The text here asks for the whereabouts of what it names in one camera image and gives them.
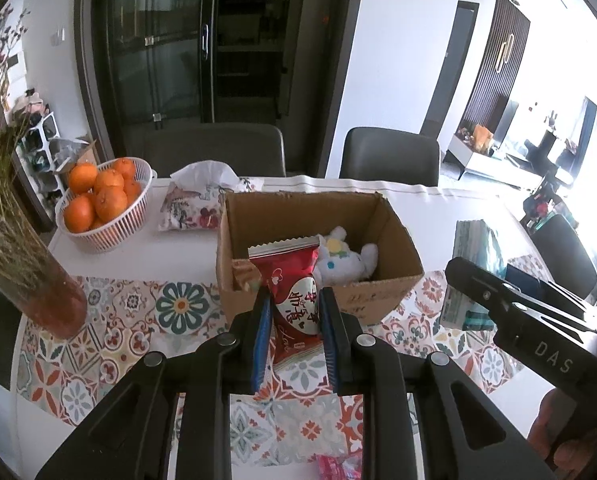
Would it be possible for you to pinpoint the person's right hand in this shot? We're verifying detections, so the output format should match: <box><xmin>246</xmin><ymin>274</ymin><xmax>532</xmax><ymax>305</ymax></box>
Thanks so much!
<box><xmin>528</xmin><ymin>390</ymin><xmax>597</xmax><ymax>471</ymax></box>

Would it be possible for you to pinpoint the patterned tablecloth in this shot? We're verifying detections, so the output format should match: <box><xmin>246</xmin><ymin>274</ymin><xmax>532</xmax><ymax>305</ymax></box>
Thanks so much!
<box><xmin>8</xmin><ymin>175</ymin><xmax>579</xmax><ymax>480</ymax></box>

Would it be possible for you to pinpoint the floral tissue box cover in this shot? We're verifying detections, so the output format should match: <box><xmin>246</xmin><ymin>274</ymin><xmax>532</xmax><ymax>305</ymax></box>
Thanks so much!
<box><xmin>158</xmin><ymin>161</ymin><xmax>264</xmax><ymax>232</ymax></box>

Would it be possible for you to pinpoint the teal tissue pack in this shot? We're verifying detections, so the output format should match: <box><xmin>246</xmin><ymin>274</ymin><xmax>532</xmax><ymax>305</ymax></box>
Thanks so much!
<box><xmin>439</xmin><ymin>220</ymin><xmax>508</xmax><ymax>331</ymax></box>

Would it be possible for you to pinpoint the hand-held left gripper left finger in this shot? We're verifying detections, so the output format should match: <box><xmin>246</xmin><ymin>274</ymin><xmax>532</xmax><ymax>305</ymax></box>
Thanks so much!
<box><xmin>33</xmin><ymin>287</ymin><xmax>274</xmax><ymax>480</ymax></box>

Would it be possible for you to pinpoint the pile of oranges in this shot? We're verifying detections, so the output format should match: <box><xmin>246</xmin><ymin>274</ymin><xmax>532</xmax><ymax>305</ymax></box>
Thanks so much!
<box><xmin>63</xmin><ymin>158</ymin><xmax>143</xmax><ymax>233</ymax></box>

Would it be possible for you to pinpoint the white plastic basket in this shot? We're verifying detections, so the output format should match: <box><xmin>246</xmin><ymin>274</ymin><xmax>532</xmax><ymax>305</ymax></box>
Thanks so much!
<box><xmin>56</xmin><ymin>156</ymin><xmax>158</xmax><ymax>252</ymax></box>

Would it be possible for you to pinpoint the glass vase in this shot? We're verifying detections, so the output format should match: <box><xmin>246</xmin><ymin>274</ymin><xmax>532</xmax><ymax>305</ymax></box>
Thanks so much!
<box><xmin>0</xmin><ymin>240</ymin><xmax>88</xmax><ymax>338</ymax></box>

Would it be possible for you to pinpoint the white shoe rack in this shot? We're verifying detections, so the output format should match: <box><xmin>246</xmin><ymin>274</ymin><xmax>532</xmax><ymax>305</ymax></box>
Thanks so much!
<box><xmin>14</xmin><ymin>112</ymin><xmax>66</xmax><ymax>231</ymax></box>

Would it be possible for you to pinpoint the white plush toy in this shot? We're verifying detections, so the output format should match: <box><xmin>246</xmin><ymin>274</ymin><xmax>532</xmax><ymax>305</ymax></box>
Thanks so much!
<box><xmin>312</xmin><ymin>226</ymin><xmax>380</xmax><ymax>286</ymax></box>

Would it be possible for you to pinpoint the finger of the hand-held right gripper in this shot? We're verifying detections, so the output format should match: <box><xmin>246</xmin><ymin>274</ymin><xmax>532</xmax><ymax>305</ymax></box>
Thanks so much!
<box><xmin>505</xmin><ymin>265</ymin><xmax>597</xmax><ymax>328</ymax></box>
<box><xmin>445</xmin><ymin>257</ymin><xmax>597</xmax><ymax>336</ymax></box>

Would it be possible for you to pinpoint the grey dining chair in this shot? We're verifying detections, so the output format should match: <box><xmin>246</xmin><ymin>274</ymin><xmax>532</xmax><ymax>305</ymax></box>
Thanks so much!
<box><xmin>339</xmin><ymin>127</ymin><xmax>440</xmax><ymax>187</ymax></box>
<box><xmin>128</xmin><ymin>122</ymin><xmax>286</xmax><ymax>179</ymax></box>
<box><xmin>528</xmin><ymin>214</ymin><xmax>597</xmax><ymax>301</ymax></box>

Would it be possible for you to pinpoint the white television cabinet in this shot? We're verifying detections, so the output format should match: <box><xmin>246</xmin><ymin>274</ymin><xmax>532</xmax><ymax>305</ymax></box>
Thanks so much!
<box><xmin>445</xmin><ymin>135</ymin><xmax>544</xmax><ymax>186</ymax></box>

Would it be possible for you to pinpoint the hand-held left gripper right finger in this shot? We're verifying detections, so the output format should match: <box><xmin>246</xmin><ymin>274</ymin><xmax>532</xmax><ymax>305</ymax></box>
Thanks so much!
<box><xmin>319</xmin><ymin>287</ymin><xmax>554</xmax><ymax>480</ymax></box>

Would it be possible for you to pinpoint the dark glass sliding door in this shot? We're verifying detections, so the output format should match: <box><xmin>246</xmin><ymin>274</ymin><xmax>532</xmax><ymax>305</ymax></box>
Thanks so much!
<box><xmin>73</xmin><ymin>0</ymin><xmax>369</xmax><ymax>181</ymax></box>

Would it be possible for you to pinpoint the dark slatted wall panel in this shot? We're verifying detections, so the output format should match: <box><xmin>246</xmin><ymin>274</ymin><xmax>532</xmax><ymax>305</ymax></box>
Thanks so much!
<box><xmin>465</xmin><ymin>0</ymin><xmax>531</xmax><ymax>136</ymax></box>

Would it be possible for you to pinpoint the dark interior door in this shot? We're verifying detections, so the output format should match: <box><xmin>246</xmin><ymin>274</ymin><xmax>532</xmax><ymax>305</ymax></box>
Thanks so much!
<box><xmin>421</xmin><ymin>0</ymin><xmax>480</xmax><ymax>138</ymax></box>

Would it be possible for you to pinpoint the brown cardboard box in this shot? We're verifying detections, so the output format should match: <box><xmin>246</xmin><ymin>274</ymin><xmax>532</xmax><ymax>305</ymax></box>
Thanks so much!
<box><xmin>216</xmin><ymin>191</ymin><xmax>425</xmax><ymax>326</ymax></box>

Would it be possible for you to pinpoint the red snack packet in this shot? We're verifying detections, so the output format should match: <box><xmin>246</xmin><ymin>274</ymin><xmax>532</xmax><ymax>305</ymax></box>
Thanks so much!
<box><xmin>248</xmin><ymin>236</ymin><xmax>324</xmax><ymax>367</ymax></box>

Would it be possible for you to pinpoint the orange bag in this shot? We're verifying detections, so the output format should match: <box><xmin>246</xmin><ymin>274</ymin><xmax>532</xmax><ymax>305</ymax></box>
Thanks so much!
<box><xmin>471</xmin><ymin>125</ymin><xmax>494</xmax><ymax>154</ymax></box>

